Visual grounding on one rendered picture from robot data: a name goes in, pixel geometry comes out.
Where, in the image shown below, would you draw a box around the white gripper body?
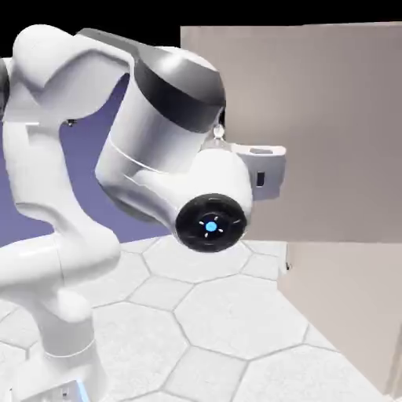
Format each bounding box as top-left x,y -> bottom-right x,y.
231,142 -> 287,182

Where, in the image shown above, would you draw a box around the beige cabinet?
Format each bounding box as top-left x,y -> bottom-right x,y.
180,20 -> 402,402

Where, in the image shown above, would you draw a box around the beige cabinet door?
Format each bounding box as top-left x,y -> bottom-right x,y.
180,20 -> 402,243

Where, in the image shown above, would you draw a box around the silver door handle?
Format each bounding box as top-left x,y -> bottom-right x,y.
212,107 -> 227,141

